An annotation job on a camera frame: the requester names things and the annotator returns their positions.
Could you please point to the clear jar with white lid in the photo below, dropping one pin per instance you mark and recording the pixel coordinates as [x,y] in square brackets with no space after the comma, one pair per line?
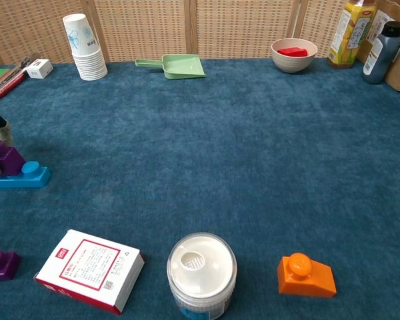
[201,270]

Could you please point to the white box with red print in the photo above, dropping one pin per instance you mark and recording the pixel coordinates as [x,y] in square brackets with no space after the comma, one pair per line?
[86,266]

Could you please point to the wicker folding screen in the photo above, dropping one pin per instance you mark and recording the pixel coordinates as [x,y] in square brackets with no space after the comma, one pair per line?
[146,30]

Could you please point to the light green plastic dustpan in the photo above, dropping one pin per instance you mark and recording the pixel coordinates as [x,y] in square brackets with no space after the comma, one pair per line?
[183,66]

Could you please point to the small white carton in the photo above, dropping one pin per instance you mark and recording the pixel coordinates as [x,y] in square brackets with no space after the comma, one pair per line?
[38,69]

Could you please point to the purple toy block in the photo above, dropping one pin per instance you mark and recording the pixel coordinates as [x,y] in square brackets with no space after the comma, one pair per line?
[6,161]

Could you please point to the blue three-stud toy brick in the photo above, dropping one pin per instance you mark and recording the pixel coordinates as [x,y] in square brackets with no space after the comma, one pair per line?
[30,180]

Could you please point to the orange toy block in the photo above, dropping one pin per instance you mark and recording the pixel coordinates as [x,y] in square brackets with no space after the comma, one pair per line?
[303,283]

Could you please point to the stack of white paper cups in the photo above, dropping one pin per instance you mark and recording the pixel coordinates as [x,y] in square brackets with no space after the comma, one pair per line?
[83,43]

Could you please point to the blue carpet table cover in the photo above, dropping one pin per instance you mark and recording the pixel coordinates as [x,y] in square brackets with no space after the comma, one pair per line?
[220,150]

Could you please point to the dark grey bottle black cap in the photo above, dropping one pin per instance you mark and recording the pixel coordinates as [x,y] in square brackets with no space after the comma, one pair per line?
[378,56]

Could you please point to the red block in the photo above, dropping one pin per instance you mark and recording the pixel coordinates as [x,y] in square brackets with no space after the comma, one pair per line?
[291,52]

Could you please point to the yellow tea bottle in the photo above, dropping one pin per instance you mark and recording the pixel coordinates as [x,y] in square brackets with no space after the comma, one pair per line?
[350,40]

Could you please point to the beige bowl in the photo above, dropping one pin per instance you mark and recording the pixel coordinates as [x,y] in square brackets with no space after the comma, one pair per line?
[293,65]

